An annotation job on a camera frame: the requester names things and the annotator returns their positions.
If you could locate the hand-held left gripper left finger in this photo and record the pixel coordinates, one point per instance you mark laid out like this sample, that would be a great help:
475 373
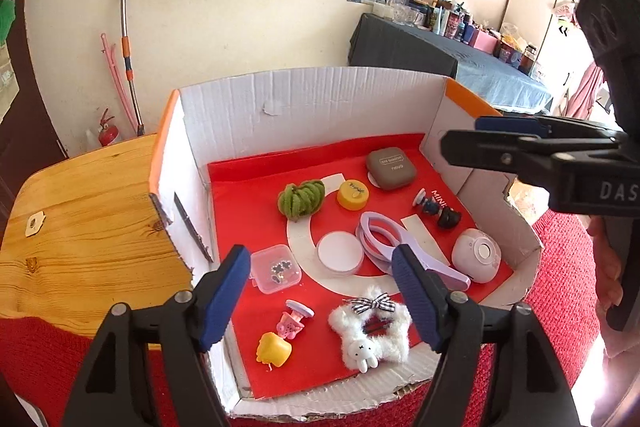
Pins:
225 302

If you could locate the wooden table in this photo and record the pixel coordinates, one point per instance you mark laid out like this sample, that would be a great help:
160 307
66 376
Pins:
90 232

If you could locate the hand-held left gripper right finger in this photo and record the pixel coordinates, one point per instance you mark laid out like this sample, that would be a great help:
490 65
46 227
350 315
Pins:
417 302

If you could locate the yellow toy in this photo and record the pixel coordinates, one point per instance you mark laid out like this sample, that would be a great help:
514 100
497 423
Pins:
274 349

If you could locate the grey-brown case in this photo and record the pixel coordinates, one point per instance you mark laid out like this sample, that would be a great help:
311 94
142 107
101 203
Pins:
392 169

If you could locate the lilac folding stand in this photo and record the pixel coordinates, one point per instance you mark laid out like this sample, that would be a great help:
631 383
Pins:
372 244

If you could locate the red blanket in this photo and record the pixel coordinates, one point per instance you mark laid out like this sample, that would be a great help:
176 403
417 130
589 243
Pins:
565 267

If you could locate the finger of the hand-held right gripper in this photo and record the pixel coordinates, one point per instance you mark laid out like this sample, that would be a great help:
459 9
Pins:
480 147
505 124

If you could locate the yellow round cap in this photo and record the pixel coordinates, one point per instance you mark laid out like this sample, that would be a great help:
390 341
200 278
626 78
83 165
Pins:
353 196

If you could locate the white wardrobe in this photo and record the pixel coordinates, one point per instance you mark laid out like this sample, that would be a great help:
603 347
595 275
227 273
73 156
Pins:
535 2

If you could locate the white and orange cardboard box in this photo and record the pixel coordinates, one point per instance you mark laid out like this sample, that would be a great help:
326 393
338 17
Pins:
310 107

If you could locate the hanging fabric organizer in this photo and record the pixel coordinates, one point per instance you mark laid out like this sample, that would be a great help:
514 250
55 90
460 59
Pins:
6 74

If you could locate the green fuzzy scrunchie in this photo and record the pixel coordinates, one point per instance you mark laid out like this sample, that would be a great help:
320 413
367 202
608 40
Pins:
300 202

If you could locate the dark wooden door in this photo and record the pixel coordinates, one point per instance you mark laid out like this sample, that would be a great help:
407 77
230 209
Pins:
25 107

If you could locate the red fire extinguisher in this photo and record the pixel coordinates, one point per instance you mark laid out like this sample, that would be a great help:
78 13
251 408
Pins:
107 134

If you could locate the small clear plastic box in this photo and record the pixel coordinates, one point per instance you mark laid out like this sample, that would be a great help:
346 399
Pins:
275 269

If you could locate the row of bottles and cups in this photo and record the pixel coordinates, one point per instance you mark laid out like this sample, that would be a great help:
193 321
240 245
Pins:
450 19

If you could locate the white round device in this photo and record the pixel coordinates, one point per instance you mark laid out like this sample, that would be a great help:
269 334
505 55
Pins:
472 257

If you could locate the pink clothes hanger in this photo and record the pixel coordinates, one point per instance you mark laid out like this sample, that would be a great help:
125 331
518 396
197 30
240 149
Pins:
116 82

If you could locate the pink toy figure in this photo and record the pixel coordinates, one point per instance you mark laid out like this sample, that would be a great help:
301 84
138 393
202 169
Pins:
295 322

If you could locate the white fluffy star hair clip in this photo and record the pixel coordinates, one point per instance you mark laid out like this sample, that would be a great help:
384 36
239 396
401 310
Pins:
350 332

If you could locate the pink hanging clothes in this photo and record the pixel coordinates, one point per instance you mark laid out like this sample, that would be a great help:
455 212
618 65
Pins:
587 92

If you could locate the table with blue cloth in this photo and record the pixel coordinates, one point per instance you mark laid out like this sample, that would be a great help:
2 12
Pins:
400 52

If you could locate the person's right hand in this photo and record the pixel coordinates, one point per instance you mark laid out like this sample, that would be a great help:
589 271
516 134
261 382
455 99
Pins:
602 257

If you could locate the white round disc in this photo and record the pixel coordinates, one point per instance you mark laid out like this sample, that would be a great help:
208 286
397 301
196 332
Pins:
340 253

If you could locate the red plaid hair clip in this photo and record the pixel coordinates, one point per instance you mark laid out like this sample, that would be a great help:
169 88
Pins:
376 326

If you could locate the small figure with suction cup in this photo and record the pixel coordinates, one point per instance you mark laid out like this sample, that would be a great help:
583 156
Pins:
430 207

